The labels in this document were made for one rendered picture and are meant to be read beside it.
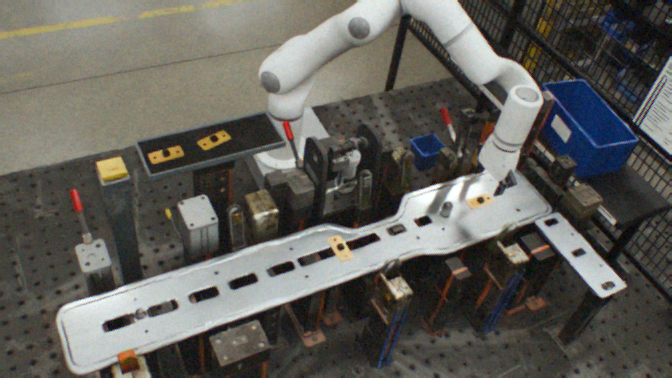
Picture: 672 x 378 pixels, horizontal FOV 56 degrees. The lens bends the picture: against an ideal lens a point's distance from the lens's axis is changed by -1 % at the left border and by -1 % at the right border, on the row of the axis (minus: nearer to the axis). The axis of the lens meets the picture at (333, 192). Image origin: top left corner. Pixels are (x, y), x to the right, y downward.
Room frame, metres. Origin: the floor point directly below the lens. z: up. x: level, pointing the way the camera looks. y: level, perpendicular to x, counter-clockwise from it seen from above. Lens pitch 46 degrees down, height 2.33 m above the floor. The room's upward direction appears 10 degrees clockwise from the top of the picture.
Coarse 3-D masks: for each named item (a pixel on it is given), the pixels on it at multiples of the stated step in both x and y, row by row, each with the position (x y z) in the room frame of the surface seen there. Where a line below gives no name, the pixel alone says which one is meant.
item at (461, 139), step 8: (464, 112) 1.45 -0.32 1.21; (472, 112) 1.46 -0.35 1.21; (464, 120) 1.44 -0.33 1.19; (472, 120) 1.43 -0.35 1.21; (464, 128) 1.45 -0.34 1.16; (456, 136) 1.45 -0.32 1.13; (464, 136) 1.46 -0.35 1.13; (456, 144) 1.44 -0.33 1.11; (464, 144) 1.45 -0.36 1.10; (456, 152) 1.43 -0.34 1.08; (464, 152) 1.44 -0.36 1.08; (456, 160) 1.43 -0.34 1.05
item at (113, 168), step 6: (102, 162) 1.07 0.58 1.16; (108, 162) 1.08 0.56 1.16; (114, 162) 1.08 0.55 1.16; (120, 162) 1.08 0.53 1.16; (102, 168) 1.05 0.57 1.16; (108, 168) 1.06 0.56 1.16; (114, 168) 1.06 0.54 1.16; (120, 168) 1.06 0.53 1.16; (102, 174) 1.03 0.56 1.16; (108, 174) 1.04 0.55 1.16; (114, 174) 1.04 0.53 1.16; (120, 174) 1.05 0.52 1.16; (126, 174) 1.05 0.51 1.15
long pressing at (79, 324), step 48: (432, 192) 1.33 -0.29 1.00; (480, 192) 1.37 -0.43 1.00; (528, 192) 1.40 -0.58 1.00; (288, 240) 1.06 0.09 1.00; (384, 240) 1.12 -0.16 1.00; (432, 240) 1.15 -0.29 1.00; (480, 240) 1.18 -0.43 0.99; (144, 288) 0.84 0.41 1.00; (192, 288) 0.86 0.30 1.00; (240, 288) 0.89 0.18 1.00; (288, 288) 0.91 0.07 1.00; (96, 336) 0.69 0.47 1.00; (144, 336) 0.71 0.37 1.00; (192, 336) 0.74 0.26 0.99
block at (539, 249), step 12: (528, 240) 1.23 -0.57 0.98; (540, 240) 1.24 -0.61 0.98; (528, 252) 1.20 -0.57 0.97; (540, 252) 1.19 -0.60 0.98; (552, 252) 1.20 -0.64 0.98; (528, 264) 1.18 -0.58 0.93; (540, 264) 1.17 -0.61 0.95; (528, 276) 1.16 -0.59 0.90; (516, 288) 1.18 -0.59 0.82; (528, 288) 1.20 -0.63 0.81; (516, 300) 1.17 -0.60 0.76; (516, 312) 1.18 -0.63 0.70
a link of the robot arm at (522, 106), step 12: (516, 96) 1.31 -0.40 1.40; (528, 96) 1.32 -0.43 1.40; (540, 96) 1.33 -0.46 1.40; (504, 108) 1.32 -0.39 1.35; (516, 108) 1.29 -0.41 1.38; (528, 108) 1.29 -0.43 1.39; (504, 120) 1.31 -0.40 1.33; (516, 120) 1.29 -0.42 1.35; (528, 120) 1.29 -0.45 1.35; (504, 132) 1.30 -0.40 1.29; (516, 132) 1.29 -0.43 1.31
